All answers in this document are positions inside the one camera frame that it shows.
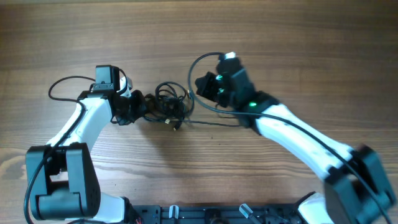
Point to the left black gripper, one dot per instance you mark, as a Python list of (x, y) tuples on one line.
[(140, 109)]

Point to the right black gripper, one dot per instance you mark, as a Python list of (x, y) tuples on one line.
[(206, 90)]

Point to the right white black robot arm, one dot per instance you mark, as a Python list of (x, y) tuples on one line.
[(356, 186)]

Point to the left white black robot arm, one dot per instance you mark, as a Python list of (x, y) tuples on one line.
[(61, 180)]

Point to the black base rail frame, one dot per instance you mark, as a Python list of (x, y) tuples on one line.
[(280, 213)]

